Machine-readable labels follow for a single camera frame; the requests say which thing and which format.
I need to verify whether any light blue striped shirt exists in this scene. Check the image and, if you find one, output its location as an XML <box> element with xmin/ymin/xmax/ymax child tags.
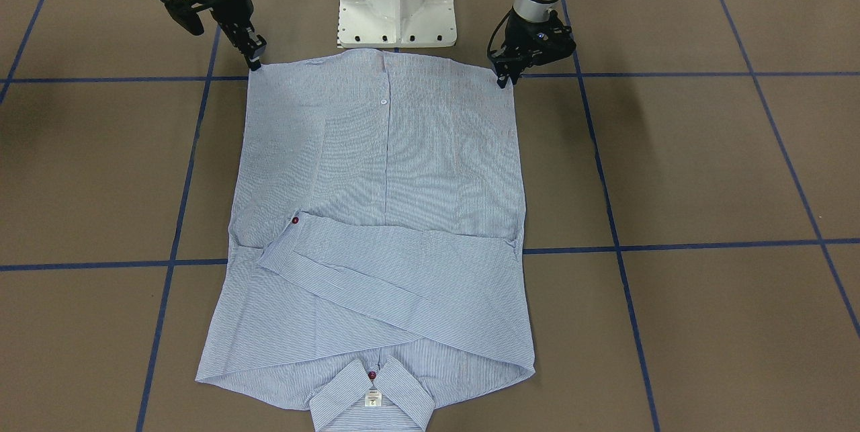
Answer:
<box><xmin>196</xmin><ymin>49</ymin><xmax>535</xmax><ymax>431</ymax></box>

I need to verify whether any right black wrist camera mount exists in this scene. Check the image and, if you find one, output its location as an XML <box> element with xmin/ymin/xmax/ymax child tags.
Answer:
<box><xmin>163</xmin><ymin>0</ymin><xmax>215</xmax><ymax>36</ymax></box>

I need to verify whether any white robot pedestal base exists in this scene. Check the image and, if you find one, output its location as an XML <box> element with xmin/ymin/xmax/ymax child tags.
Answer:
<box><xmin>336</xmin><ymin>0</ymin><xmax>458</xmax><ymax>48</ymax></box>

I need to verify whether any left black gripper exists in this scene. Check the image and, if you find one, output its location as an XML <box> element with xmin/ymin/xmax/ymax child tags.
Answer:
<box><xmin>488</xmin><ymin>9</ymin><xmax>576</xmax><ymax>89</ymax></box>

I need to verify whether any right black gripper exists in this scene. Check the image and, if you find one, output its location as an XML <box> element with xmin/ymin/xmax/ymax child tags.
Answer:
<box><xmin>207</xmin><ymin>0</ymin><xmax>267</xmax><ymax>71</ymax></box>

